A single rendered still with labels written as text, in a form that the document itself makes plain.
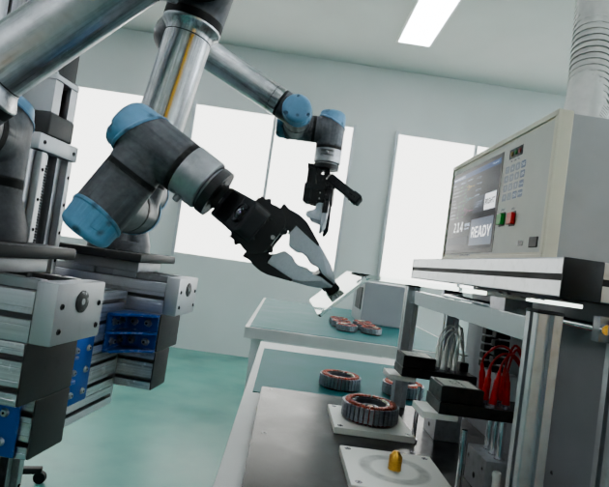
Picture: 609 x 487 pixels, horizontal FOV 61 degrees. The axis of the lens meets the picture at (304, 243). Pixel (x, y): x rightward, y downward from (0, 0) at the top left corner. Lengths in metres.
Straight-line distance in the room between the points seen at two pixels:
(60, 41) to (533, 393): 0.72
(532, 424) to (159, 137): 0.57
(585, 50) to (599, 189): 1.71
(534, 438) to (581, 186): 0.33
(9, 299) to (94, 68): 5.47
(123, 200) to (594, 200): 0.62
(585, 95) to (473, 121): 3.78
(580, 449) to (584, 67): 1.80
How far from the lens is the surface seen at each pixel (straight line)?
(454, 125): 5.98
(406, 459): 0.90
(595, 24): 2.54
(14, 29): 0.79
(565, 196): 0.77
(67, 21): 0.78
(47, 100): 1.19
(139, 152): 0.71
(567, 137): 0.78
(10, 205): 0.92
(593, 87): 2.36
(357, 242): 5.55
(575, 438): 0.89
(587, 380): 0.87
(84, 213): 0.72
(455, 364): 1.07
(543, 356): 0.66
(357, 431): 1.00
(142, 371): 1.30
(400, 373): 1.03
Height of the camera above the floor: 1.07
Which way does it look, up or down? 2 degrees up
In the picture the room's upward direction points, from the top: 8 degrees clockwise
